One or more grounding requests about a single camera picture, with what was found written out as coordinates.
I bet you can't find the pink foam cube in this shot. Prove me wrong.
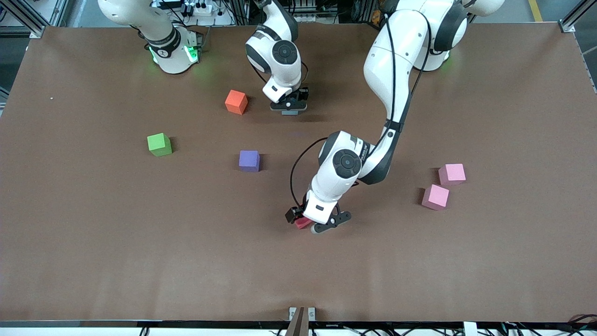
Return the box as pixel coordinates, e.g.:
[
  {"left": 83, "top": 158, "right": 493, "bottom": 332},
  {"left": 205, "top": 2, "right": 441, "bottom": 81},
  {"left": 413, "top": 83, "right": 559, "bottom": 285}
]
[
  {"left": 422, "top": 184, "right": 450, "bottom": 211},
  {"left": 438, "top": 163, "right": 466, "bottom": 186}
]

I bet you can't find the silver metal bracket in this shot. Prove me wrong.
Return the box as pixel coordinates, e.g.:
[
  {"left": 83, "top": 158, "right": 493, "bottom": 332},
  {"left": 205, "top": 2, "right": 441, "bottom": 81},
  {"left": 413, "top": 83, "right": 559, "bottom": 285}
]
[{"left": 289, "top": 307, "right": 316, "bottom": 322}]

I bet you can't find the aluminium frame post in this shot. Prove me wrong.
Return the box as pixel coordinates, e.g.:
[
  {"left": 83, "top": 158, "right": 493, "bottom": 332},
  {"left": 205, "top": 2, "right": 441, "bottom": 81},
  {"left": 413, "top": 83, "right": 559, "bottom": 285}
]
[
  {"left": 559, "top": 0, "right": 597, "bottom": 33},
  {"left": 0, "top": 0, "right": 47, "bottom": 39}
]

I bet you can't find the dark electronics rack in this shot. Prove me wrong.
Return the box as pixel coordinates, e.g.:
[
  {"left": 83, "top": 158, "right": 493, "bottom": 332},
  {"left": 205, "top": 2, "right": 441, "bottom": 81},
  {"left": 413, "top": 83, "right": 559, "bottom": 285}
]
[{"left": 298, "top": 0, "right": 369, "bottom": 21}]

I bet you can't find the white power strip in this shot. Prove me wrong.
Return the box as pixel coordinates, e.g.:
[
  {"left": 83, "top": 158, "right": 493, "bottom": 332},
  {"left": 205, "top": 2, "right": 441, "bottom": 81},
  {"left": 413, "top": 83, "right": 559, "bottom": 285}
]
[{"left": 180, "top": 1, "right": 220, "bottom": 16}]

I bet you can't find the black left camera cable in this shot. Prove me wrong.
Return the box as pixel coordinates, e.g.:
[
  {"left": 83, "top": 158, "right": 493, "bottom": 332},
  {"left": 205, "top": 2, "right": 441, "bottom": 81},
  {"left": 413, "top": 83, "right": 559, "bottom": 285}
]
[{"left": 289, "top": 12, "right": 432, "bottom": 210}]

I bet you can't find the black cable under table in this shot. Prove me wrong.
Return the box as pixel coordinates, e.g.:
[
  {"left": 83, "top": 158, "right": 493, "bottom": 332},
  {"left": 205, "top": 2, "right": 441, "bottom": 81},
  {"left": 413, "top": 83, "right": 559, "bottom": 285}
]
[{"left": 501, "top": 322, "right": 532, "bottom": 336}]

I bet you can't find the orange foam cube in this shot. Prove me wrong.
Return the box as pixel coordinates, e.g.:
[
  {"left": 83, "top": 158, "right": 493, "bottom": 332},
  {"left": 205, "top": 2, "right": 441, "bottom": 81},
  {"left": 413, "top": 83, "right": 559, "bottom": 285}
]
[{"left": 225, "top": 90, "right": 249, "bottom": 115}]

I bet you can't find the purple foam cube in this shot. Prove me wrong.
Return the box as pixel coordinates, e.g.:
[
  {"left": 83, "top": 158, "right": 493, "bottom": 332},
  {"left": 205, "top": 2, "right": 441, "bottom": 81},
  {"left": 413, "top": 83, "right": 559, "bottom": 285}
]
[{"left": 239, "top": 150, "right": 261, "bottom": 172}]

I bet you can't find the green foam cube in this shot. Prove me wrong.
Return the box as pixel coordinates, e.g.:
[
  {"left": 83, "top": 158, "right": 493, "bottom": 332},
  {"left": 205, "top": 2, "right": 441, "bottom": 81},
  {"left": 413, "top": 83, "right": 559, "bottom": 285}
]
[{"left": 147, "top": 133, "right": 173, "bottom": 157}]

